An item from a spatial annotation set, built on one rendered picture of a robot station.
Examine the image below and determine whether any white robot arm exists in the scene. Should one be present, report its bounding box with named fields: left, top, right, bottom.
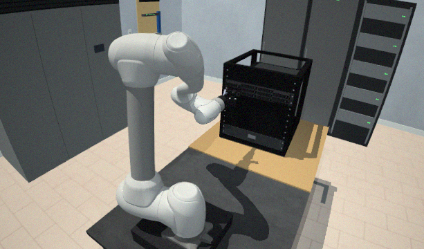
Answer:
left=108, top=32, right=225, bottom=249

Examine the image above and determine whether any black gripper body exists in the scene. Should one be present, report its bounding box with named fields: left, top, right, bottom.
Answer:
left=218, top=94, right=228, bottom=107

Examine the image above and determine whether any tan wooden board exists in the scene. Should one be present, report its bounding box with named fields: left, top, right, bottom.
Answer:
left=188, top=119, right=329, bottom=193

